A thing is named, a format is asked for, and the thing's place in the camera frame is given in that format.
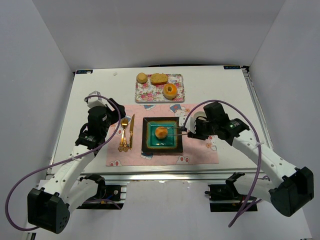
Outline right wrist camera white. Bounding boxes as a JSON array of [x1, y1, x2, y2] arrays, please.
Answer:
[[178, 116, 196, 134]]

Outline dark green mug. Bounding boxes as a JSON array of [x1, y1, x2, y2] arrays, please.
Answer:
[[193, 111, 207, 119]]

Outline right blue label sticker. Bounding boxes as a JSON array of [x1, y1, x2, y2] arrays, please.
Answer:
[[223, 65, 241, 70]]

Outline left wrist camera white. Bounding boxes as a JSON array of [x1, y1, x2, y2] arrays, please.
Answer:
[[84, 90, 106, 109]]

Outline black and teal square plate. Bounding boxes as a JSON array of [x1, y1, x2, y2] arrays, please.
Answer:
[[141, 117, 183, 155]]

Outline speckled bread slice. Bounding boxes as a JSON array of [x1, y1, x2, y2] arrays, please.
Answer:
[[150, 73, 169, 86]]

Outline small round pale bun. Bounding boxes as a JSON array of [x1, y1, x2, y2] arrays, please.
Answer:
[[136, 72, 148, 84]]

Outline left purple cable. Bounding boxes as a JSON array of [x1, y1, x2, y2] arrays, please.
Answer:
[[4, 94, 122, 231]]

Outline blue label sticker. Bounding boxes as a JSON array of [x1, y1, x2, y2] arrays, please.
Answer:
[[223, 65, 241, 70], [75, 69, 93, 75]]

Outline round orange-topped bun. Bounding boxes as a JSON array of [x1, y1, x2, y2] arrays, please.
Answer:
[[154, 126, 168, 140]]

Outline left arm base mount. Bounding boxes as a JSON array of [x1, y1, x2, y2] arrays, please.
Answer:
[[77, 174, 127, 210]]

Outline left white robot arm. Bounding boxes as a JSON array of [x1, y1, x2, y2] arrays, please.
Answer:
[[27, 101, 126, 234]]

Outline floral rectangular tray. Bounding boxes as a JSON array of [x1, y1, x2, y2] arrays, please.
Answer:
[[135, 74, 185, 104]]

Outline gold fork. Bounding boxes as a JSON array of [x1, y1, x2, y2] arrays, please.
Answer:
[[118, 117, 129, 152]]

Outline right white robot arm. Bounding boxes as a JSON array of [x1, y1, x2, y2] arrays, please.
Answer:
[[180, 100, 314, 217]]

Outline metal tongs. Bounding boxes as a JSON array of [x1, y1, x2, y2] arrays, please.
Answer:
[[146, 121, 188, 139]]

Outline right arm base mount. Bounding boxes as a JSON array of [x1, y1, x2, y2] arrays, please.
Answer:
[[204, 184, 247, 213]]

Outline ring-shaped donut bread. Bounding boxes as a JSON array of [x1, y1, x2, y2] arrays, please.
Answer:
[[163, 83, 178, 100]]

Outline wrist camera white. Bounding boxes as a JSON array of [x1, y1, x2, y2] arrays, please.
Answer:
[[84, 90, 106, 109], [178, 116, 196, 134]]

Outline left blue label sticker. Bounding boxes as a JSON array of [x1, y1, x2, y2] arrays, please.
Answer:
[[75, 69, 93, 75]]

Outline gold knife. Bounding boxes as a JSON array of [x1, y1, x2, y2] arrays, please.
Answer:
[[129, 114, 135, 150]]

